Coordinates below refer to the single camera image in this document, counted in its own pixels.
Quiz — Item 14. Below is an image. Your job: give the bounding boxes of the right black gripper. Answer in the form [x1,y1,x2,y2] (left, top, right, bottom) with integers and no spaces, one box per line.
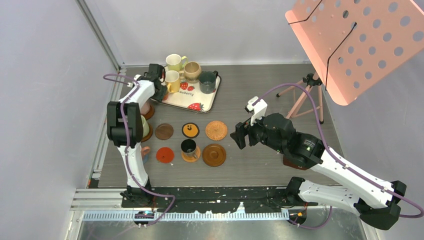
[229,110,286,154]

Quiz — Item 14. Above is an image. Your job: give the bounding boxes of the woven rattan coaster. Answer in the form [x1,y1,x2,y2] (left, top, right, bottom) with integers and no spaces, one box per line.
[205,120,228,141]

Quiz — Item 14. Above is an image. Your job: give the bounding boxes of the dark brown ridged coaster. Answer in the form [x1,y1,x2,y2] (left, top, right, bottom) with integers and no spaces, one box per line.
[202,143,227,167]

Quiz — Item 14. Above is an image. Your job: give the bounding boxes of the dark walnut round coaster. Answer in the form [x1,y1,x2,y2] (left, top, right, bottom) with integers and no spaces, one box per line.
[154,123,174,141]

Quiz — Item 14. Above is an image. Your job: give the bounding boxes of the light green cup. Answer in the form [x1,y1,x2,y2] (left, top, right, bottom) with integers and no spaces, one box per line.
[141,115,150,138]

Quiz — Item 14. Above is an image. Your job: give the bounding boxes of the orange black smiley coaster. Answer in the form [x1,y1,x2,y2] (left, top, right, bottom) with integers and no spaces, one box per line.
[181,122,200,139]

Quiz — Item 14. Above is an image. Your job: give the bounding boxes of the brown ridged wooden coaster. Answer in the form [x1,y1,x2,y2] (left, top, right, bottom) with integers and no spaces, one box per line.
[141,123,153,143]

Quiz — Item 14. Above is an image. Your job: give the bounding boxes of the dark maroon cup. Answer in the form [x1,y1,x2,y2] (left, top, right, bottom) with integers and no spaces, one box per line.
[180,139,198,159]

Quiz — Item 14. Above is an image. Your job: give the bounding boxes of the light orange round coaster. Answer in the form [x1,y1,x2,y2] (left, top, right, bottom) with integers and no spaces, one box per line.
[181,146,202,163]

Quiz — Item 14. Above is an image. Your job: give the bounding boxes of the small pink white cup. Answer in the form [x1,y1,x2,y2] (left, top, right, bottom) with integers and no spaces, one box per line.
[141,146,151,159]

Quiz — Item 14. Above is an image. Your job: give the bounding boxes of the red apple smiley coaster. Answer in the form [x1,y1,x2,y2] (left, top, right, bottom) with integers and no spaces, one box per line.
[155,147,175,164]

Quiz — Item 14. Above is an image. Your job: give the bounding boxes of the blue round coaster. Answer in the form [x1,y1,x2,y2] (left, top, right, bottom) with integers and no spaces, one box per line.
[142,155,149,164]

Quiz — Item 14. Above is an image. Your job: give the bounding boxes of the pink white mug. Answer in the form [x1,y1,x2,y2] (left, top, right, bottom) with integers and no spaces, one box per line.
[140,100,151,115]

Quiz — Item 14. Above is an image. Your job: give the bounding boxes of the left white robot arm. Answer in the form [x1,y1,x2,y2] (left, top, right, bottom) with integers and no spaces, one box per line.
[106,63,167,207]

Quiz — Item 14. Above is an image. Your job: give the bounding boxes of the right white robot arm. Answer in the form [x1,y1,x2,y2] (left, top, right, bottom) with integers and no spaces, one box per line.
[230,113,407,230]

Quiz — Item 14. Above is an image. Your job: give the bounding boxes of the beige brown cup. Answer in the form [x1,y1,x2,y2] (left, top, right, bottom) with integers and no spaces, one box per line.
[183,61,202,84]

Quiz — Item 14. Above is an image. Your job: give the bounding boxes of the yellow mug middle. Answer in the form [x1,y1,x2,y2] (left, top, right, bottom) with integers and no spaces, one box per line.
[164,70,181,94]

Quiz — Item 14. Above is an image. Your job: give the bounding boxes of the yellow mug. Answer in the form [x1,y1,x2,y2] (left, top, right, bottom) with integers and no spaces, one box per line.
[165,53,189,72]
[164,70,181,94]

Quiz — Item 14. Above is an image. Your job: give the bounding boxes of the cream serving tray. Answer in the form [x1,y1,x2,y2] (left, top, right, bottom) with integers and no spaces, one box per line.
[151,70,221,114]

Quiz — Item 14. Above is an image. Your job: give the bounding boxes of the yellow mug back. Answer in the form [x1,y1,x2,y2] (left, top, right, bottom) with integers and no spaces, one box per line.
[165,53,189,72]

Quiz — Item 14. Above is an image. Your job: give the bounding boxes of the dark green mug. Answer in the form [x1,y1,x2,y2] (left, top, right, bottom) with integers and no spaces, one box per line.
[198,70,219,94]

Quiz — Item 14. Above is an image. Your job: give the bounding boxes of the pink tripod legs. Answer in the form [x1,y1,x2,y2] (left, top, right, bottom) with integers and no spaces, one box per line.
[276,72,324,125]

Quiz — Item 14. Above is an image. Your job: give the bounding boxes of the pink perforated music stand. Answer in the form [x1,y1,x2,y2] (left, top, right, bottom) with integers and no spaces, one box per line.
[285,0,424,106]

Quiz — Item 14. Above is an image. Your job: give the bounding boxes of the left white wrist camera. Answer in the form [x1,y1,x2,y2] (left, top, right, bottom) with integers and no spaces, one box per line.
[127,74,142,89]

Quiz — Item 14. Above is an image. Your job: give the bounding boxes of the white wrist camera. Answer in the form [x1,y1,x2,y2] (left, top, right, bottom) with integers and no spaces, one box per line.
[127,74,142,89]
[245,96,268,126]

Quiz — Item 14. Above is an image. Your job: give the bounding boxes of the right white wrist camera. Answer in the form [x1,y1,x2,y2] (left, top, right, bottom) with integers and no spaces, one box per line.
[245,96,268,126]

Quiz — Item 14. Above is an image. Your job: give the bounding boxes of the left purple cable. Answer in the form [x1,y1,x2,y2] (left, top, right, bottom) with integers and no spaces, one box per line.
[102,73,176,226]

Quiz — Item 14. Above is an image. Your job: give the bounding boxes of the purple cable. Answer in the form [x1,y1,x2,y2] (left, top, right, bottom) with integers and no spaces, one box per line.
[102,73,176,226]
[251,82,424,230]

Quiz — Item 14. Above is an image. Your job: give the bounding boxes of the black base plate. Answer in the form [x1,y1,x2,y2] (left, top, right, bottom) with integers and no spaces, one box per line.
[120,186,307,214]

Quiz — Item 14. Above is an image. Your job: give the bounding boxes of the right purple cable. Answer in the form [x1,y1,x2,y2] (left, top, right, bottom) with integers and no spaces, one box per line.
[251,82,424,230]

